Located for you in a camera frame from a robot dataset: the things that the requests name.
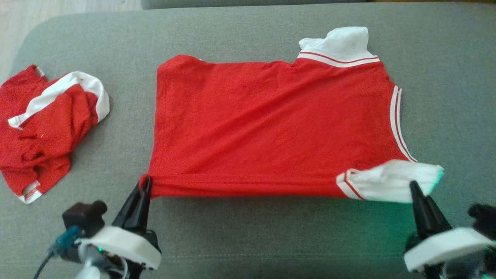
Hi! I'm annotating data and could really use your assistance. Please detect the grey fabric sofa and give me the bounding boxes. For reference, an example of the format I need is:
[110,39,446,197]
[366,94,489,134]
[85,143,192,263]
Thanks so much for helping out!
[0,2,496,279]

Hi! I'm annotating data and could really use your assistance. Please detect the teal left camera connector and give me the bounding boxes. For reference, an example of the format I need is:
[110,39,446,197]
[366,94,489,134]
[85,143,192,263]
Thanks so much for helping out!
[48,226,84,258]

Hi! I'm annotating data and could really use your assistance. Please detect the black left camera cable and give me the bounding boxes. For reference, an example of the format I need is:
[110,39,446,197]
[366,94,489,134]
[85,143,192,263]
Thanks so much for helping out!
[33,251,55,279]

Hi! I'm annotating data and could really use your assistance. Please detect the red shorts with white band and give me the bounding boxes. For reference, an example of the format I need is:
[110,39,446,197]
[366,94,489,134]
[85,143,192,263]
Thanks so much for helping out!
[0,65,110,205]

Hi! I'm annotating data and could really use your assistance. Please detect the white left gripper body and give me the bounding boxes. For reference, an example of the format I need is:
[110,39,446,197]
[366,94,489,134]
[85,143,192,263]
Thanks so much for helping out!
[76,226,162,270]

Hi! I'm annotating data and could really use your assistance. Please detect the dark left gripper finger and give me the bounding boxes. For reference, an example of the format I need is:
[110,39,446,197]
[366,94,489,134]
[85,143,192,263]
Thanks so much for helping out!
[112,181,144,230]
[134,176,152,234]

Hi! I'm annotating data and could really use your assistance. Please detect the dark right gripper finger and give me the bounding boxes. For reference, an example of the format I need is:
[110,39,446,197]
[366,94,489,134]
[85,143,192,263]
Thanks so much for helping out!
[410,181,436,240]
[425,196,452,235]

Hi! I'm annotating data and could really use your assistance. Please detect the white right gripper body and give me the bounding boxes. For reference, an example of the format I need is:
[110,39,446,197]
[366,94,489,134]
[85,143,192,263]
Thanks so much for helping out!
[403,227,496,273]

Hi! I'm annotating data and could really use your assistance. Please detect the grey sofa back cushion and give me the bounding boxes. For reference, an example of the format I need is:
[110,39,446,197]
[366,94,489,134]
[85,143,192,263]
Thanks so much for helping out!
[140,0,369,10]

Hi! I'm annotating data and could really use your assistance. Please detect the red jersey with striped trim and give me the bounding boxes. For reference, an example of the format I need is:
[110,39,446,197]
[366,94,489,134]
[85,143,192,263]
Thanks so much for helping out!
[146,26,444,204]

